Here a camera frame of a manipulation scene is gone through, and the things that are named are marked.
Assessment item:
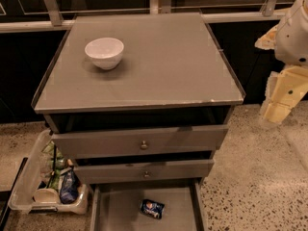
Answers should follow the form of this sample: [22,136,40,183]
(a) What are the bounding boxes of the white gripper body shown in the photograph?
[274,0,308,65]

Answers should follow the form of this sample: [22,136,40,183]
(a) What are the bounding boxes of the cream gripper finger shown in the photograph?
[254,25,278,50]
[260,65,308,125]

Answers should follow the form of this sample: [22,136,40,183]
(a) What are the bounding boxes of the blue pepsi can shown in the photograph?
[140,199,165,219]

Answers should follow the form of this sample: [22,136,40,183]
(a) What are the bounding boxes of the grey drawer cabinet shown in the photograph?
[31,12,246,188]

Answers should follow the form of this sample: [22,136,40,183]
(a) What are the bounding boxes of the grey top drawer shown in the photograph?
[52,125,228,159]

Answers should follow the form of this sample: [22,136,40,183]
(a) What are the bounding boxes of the grey drawer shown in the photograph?
[52,125,228,159]
[90,179,208,231]
[74,160,214,184]

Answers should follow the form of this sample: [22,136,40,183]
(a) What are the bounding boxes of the top drawer knob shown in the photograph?
[141,141,148,150]

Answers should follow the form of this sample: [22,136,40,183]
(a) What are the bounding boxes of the grey middle drawer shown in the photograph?
[74,160,214,184]

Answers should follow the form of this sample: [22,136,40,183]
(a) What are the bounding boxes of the grey bottom drawer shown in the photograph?
[90,179,208,231]

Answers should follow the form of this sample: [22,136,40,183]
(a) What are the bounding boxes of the white ceramic bowl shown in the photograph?
[85,38,124,70]

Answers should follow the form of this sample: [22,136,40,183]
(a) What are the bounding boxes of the blue snack bag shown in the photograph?
[60,168,80,204]

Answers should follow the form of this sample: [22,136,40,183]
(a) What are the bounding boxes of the green snack packets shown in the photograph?
[38,141,69,192]

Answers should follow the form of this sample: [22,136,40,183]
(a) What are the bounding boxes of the white cup in bin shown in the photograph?
[34,189,61,204]

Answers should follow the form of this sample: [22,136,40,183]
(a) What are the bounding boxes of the metal railing bar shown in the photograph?
[0,8,290,34]

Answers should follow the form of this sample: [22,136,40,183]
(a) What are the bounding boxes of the clear plastic storage bin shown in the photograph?
[9,130,89,215]

